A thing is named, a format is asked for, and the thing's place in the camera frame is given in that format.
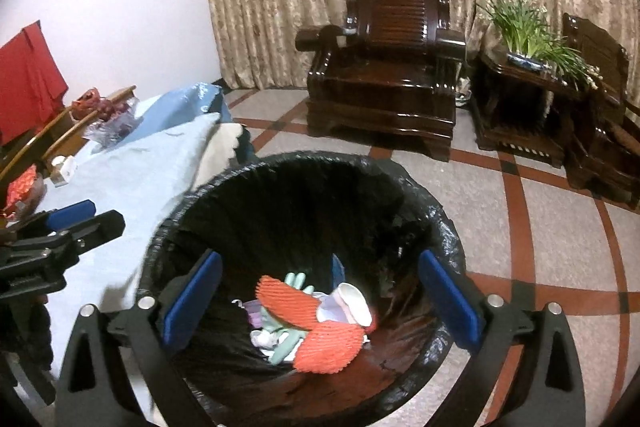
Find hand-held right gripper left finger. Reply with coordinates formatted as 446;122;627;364
56;251;223;427

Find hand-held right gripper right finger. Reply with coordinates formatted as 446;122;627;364
419;249;587;427

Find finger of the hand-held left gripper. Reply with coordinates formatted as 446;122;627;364
0;200;97;244
30;210;126;264

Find white tissue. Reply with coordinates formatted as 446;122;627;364
249;329;278;349

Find orange foam fruit net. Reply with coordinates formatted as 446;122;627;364
292;322;365;374
256;275;326;333

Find green rubber glove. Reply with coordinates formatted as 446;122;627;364
267;272;316;365

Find bin with black liner bag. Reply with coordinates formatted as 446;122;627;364
137;150;466;427

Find glass bowl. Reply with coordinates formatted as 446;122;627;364
0;177;48;223

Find small white jar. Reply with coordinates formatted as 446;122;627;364
50;154;77;185

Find red patterned packets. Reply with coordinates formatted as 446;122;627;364
2;164;40;215

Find grey tablecloth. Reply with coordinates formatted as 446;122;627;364
37;112;236;427

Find light wooden chair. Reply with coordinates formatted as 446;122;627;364
0;86;137;188

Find bag of red fruit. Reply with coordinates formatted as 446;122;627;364
82;100;138;148

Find red ornament basket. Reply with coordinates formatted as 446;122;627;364
70;88;101;120

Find red cloth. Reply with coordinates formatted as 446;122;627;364
0;21;69;147

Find blue tablecloth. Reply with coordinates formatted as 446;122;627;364
90;82;233;148

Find beige scalloped tablecloth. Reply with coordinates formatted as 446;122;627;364
192;122;256;193

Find dark wooden side table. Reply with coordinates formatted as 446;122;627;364
470;52;583;168

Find small white bag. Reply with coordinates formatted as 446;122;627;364
454;77;473;109

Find dark wooden armchair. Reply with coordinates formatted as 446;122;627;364
295;0;467;163
562;13;640;213

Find green potted plant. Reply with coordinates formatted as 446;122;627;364
476;0;598;85

